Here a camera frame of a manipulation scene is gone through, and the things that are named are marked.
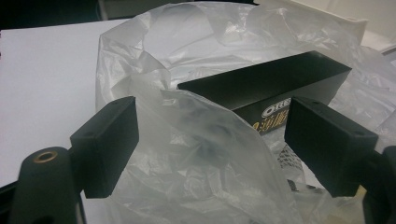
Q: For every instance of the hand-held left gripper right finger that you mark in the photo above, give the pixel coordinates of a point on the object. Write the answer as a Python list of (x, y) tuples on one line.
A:
[(327, 146)]

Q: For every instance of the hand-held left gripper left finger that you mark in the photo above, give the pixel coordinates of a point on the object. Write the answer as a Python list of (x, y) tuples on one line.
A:
[(104, 146)]

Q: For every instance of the black cookie box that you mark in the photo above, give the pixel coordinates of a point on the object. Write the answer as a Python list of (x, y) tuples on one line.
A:
[(264, 84)]

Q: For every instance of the translucent white plastic bag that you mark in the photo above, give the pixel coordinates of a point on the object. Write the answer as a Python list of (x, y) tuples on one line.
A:
[(199, 174)]

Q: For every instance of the white box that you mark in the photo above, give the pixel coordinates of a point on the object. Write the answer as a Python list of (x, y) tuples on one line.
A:
[(342, 18)]

